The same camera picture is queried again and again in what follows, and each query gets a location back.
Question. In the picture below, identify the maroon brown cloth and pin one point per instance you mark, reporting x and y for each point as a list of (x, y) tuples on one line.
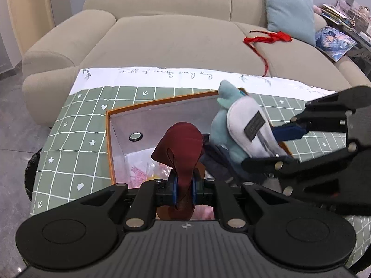
[(180, 148)]

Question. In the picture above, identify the beige sofa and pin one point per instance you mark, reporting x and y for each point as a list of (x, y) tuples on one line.
[(207, 34)]

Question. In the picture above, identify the navy blue headband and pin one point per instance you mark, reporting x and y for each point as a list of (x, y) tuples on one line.
[(219, 165)]

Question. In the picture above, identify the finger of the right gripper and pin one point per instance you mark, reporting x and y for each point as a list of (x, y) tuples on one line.
[(278, 166), (289, 132)]

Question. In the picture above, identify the light blue cushion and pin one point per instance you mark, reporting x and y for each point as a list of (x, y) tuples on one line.
[(293, 17)]

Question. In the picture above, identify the anime print pillow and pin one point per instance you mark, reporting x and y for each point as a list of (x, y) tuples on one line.
[(333, 43)]

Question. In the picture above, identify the pink cloth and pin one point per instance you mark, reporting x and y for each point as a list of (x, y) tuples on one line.
[(203, 212)]

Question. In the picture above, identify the cluttered side table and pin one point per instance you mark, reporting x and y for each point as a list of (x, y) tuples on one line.
[(352, 19)]

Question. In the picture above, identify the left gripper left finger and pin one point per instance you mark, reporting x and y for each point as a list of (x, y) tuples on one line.
[(145, 200)]

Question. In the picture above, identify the orange storage box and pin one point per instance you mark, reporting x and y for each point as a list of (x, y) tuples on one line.
[(132, 130)]

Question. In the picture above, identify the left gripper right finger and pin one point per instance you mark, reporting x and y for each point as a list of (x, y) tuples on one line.
[(221, 198)]

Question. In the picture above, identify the green grid tablecloth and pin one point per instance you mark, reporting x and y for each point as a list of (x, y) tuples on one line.
[(74, 160)]

